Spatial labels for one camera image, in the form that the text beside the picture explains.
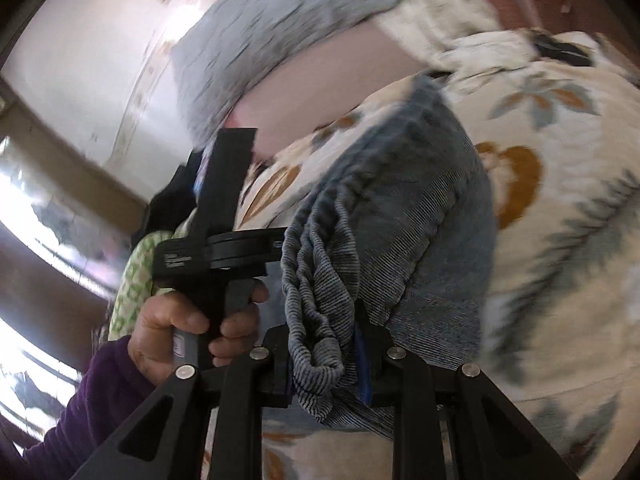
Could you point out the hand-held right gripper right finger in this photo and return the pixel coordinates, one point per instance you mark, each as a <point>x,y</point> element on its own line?
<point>362,360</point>

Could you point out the green patterned rolled quilt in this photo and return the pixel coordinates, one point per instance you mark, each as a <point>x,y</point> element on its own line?
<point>137,280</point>

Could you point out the blue denim pants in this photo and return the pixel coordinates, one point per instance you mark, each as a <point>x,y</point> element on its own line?
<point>415,240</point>

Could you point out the person's left forearm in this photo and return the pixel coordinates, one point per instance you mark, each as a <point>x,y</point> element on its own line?
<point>85,410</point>

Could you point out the leaf print blanket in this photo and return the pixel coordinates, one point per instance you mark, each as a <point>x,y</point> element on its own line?
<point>560,240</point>

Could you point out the black clothing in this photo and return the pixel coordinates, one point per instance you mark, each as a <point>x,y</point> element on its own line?
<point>167,195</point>

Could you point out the person's left hand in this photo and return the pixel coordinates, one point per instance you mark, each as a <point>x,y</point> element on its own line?
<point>155,330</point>

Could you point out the white patterned cloth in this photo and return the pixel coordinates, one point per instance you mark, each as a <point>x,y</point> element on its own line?
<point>450,5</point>

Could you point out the grey quilted pillow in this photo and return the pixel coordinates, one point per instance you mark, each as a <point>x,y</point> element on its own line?
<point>280,45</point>

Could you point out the stained glass window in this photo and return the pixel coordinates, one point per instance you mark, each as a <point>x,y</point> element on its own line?
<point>45,260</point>

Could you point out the pink pillow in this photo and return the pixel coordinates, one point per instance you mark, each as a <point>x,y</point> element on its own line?
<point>320,90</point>

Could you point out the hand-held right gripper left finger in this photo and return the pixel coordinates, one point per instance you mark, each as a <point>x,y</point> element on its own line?
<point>277,360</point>

